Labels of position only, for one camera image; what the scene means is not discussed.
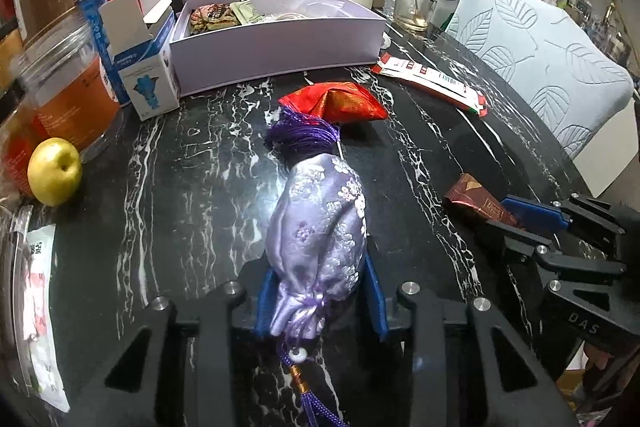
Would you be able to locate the lavender gift box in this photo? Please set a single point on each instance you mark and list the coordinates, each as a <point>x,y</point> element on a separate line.
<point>280,42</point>

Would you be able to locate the pale blue leaf-pattern chair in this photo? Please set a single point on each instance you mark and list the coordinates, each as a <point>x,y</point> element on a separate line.
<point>540,57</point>

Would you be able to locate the clear jar orange contents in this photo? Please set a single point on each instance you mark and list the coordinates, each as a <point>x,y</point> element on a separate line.
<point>70,102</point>

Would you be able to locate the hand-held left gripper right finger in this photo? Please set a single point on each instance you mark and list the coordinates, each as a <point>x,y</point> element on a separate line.
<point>376,302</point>

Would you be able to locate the brown foil packet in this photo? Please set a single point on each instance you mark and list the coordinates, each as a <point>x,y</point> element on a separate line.
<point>475,199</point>

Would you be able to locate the lavender floral sachet pouch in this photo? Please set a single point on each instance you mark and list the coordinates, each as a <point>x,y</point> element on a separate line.
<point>320,227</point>

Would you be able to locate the blue white tablet tube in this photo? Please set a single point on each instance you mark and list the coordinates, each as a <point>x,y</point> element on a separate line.
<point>97,37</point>

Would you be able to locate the green packet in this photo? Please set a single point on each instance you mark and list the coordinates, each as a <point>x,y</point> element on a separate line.
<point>246,12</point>

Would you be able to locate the yellow apple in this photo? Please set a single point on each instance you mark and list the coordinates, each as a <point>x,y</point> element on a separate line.
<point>54,172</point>

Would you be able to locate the long red white packet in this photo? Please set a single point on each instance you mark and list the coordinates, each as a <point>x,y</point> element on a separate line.
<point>430,79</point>

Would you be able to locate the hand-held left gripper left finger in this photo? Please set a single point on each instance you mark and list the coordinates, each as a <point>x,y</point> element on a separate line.
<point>265,304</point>

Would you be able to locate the white blue carton with picture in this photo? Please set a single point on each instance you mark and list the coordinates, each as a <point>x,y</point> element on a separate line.
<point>145,77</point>

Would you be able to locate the red brown snack packet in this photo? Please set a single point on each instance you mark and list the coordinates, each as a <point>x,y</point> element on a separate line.
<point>210,16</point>

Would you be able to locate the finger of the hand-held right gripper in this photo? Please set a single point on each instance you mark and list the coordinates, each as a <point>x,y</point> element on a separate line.
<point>520,244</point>
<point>535,209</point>

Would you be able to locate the white paper sachet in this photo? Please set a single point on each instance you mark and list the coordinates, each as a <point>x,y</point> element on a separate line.
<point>42,307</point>

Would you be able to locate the red embroidered sachet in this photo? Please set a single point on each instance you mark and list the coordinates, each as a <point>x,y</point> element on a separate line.
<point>345,103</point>

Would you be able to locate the row of cosmetic bottles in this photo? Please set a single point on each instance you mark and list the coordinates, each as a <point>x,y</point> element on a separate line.
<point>580,12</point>

